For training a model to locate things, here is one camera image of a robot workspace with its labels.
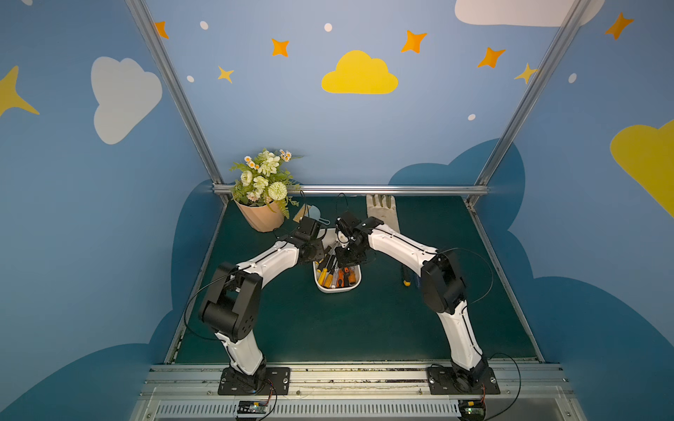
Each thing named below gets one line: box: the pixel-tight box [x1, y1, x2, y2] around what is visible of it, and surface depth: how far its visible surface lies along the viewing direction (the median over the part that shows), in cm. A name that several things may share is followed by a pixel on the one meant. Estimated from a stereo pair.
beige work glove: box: [365, 193, 401, 234], surface depth 121 cm
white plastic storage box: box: [312, 228, 362, 293], surface depth 95 cm
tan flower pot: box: [233, 199, 285, 233], surface depth 100 cm
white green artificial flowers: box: [229, 149, 304, 219], surface depth 90 cm
